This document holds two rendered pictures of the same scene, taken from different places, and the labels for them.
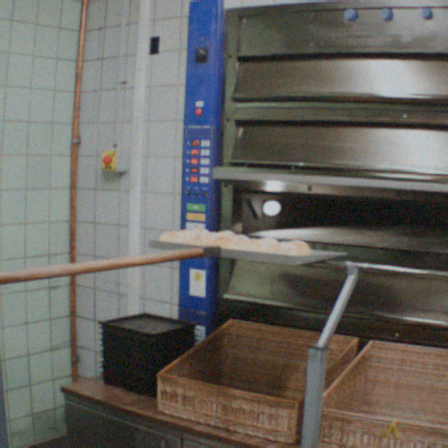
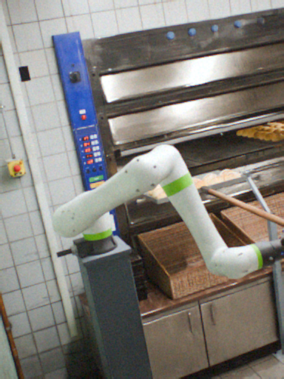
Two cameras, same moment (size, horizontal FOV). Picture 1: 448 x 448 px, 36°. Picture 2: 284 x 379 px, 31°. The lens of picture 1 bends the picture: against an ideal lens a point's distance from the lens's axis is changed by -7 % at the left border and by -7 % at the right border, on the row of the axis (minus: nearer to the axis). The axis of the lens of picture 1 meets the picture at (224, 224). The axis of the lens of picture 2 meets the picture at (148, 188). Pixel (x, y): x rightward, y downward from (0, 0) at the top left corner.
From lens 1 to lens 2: 2.50 m
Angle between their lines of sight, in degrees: 52
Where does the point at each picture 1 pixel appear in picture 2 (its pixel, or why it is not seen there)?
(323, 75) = (160, 77)
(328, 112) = (167, 98)
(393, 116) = (204, 92)
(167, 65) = (41, 88)
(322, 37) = (154, 52)
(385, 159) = (205, 117)
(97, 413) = not seen: hidden behind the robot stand
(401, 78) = (206, 69)
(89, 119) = not seen: outside the picture
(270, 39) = (118, 58)
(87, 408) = not seen: hidden behind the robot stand
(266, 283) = (150, 206)
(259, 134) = (124, 122)
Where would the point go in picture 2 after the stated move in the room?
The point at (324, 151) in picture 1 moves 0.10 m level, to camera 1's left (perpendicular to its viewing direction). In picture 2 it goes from (169, 122) to (161, 125)
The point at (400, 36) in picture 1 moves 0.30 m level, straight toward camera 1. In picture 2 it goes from (200, 44) to (237, 38)
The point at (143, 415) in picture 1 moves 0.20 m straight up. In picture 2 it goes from (171, 306) to (166, 274)
